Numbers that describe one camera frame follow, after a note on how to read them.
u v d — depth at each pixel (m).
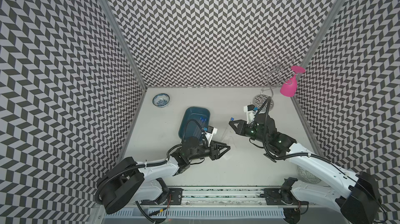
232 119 0.75
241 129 0.64
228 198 0.75
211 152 0.66
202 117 1.00
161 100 1.08
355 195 0.38
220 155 0.67
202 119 0.99
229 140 0.89
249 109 0.68
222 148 0.72
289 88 0.86
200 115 1.01
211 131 0.69
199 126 0.70
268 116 0.57
